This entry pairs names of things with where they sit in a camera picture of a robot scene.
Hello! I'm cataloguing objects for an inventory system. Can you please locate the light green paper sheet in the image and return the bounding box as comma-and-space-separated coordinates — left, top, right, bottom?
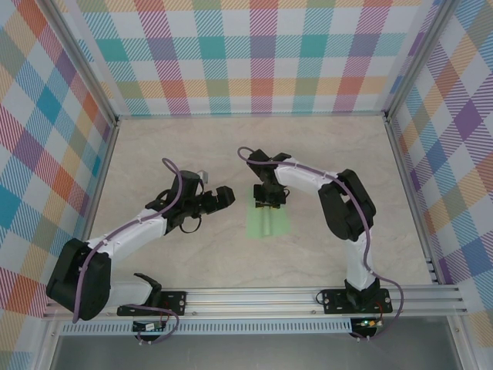
244, 205, 293, 238

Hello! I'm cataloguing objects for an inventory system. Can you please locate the grey slotted cable duct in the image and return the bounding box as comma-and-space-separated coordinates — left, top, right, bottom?
59, 318, 354, 335

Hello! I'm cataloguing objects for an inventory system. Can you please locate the aluminium frame bar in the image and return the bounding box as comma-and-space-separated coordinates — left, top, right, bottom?
36, 318, 62, 370
448, 314, 477, 370

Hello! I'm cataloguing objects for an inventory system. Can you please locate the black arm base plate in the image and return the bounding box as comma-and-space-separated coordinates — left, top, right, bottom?
116, 291, 189, 318
320, 288, 393, 315

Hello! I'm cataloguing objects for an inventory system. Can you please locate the aluminium mounting rail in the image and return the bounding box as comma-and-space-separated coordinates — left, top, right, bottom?
42, 284, 469, 319

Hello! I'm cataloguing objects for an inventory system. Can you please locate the aluminium frame post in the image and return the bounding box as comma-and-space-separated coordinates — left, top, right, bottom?
45, 0, 119, 126
384, 0, 458, 123

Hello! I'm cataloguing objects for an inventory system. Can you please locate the aluminium table edge rail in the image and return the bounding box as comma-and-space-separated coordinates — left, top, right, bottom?
384, 117, 442, 286
68, 117, 121, 290

